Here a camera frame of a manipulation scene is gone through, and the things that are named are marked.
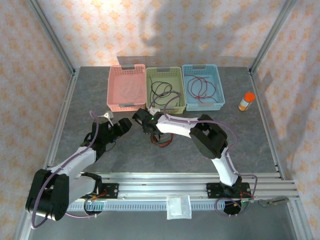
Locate pile of cables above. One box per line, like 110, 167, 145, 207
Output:
151, 132, 165, 146

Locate black cable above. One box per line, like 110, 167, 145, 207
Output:
162, 82, 181, 107
149, 76, 173, 107

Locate pink perforated plastic basket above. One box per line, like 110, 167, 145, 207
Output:
106, 63, 147, 113

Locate green perforated plastic basket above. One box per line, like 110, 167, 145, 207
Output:
145, 66, 187, 115

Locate blue perforated plastic basket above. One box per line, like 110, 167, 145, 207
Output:
181, 64, 226, 112

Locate plastic bag white contents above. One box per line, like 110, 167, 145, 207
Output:
166, 194, 193, 221

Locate orange-lid pill bottle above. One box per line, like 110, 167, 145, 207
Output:
238, 91, 256, 112

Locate grey metal hand tool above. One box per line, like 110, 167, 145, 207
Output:
258, 196, 290, 208

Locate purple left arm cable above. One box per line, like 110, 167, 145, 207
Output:
30, 110, 99, 230

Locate aluminium table side rail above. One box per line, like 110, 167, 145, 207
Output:
41, 71, 80, 176
248, 72, 286, 180

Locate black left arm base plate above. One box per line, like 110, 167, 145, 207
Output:
96, 182, 120, 200

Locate aluminium mounting rail beams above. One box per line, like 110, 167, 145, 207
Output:
27, 171, 301, 203

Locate grey slotted cable duct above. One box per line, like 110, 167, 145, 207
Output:
66, 201, 251, 211

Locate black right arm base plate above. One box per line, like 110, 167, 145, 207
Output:
205, 182, 252, 200

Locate aluminium frame post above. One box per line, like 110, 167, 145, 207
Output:
26, 0, 76, 73
249, 0, 298, 73

